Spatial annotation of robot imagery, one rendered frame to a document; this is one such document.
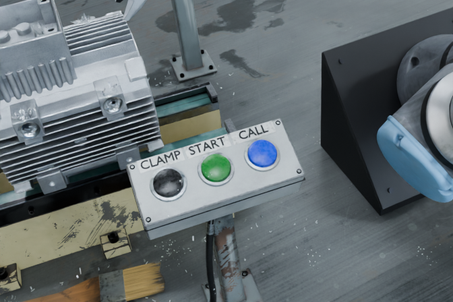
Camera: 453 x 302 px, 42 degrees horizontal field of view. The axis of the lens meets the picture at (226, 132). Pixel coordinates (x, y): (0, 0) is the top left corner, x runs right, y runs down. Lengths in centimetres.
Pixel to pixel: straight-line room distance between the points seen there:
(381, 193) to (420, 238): 8
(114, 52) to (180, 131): 23
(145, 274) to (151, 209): 28
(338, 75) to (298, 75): 28
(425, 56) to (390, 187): 19
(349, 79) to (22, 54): 45
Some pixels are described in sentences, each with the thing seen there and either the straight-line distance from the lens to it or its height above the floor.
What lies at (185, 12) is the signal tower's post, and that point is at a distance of 111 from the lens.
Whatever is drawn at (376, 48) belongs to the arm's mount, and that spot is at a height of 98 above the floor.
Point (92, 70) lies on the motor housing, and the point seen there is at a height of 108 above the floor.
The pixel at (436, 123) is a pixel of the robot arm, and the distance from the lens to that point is 65.
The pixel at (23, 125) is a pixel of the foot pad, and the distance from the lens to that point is 71.
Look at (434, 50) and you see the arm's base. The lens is 88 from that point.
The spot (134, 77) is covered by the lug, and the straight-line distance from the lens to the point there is 72.
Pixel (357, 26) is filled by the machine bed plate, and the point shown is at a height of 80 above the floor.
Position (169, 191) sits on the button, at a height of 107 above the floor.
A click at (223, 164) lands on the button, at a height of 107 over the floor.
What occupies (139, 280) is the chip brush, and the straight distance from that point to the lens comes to 85.
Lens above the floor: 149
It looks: 42 degrees down
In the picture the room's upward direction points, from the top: 8 degrees counter-clockwise
